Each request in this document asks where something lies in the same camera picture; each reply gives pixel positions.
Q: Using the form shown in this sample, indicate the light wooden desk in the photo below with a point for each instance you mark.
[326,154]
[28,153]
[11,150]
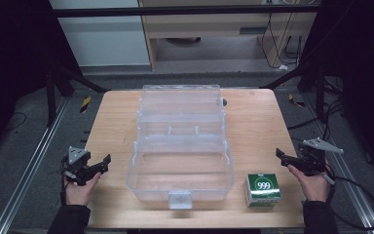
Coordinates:
[207,24]

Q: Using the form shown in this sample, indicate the yellow and black tape strip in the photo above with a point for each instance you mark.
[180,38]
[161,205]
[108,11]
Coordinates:
[85,104]
[296,101]

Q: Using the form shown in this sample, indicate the black horizontal metal bar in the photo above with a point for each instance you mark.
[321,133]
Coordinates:
[175,11]

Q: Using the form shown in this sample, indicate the white cabinet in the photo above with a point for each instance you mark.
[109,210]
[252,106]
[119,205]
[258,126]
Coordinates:
[104,42]

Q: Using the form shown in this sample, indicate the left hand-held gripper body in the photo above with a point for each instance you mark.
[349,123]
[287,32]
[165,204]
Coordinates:
[75,162]

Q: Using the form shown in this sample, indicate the clear plastic storage box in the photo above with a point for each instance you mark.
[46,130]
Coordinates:
[180,169]

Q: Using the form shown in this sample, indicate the green and white carton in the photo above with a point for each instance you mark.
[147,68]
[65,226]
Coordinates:
[263,190]

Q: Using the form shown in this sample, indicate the black metal stand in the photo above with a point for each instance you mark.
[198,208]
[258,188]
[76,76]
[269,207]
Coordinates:
[319,94]
[50,97]

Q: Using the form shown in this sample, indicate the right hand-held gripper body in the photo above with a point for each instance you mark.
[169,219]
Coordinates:
[312,161]

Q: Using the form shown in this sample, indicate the person's left hand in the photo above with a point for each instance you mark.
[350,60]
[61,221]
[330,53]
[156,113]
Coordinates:
[78,194]

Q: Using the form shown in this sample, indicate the person's right hand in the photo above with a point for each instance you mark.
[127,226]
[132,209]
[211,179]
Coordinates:
[313,187]

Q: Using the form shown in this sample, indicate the aluminium floor rail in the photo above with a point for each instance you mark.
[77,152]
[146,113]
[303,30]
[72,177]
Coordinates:
[354,182]
[29,165]

